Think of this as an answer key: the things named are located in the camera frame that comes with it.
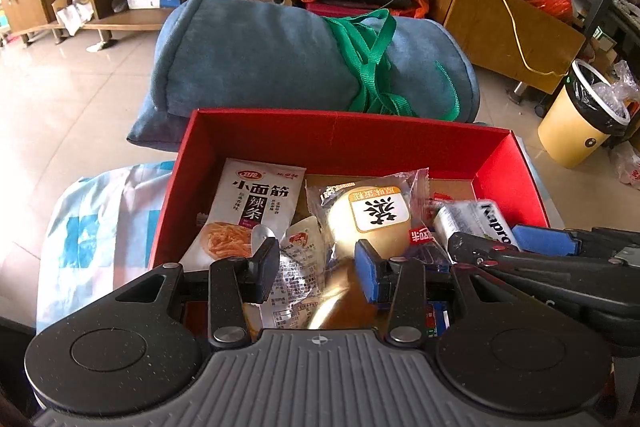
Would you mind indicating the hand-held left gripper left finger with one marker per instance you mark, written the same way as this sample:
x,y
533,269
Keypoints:
x,y
265,269

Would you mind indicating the rolled blue blanket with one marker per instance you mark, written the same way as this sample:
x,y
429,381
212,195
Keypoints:
x,y
260,57

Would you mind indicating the round cake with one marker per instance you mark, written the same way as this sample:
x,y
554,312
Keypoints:
x,y
365,217

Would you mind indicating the black bin liner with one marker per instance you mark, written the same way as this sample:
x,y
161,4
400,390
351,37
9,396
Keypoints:
x,y
592,102

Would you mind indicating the white plastic bag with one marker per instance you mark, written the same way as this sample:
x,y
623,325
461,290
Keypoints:
x,y
629,167

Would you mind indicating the blue checkered tablecloth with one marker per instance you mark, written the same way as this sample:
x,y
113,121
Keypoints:
x,y
100,232

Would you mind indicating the small silver snack packet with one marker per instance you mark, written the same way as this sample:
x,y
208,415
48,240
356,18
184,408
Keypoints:
x,y
300,277

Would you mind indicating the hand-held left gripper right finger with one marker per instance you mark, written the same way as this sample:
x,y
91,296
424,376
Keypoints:
x,y
367,274

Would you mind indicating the red plastic bag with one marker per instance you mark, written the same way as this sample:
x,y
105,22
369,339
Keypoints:
x,y
552,7

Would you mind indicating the wooden TV stand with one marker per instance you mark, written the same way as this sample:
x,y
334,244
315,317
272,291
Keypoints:
x,y
500,22

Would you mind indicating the white wafer packet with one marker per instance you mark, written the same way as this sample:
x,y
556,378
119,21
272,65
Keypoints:
x,y
470,219

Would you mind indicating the white spicy strip packet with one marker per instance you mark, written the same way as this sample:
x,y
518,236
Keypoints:
x,y
250,207

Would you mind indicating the yellow trash bin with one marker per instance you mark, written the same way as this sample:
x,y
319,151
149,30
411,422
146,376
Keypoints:
x,y
570,132

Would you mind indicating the red cardboard box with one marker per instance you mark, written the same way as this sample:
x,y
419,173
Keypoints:
x,y
340,142

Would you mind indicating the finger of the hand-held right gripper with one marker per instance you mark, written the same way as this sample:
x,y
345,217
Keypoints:
x,y
480,254
545,239

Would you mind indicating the blue snack packet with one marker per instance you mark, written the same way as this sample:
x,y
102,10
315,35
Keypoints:
x,y
444,317

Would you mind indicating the red spicy strip packet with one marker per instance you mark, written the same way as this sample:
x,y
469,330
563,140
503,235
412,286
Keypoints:
x,y
431,319

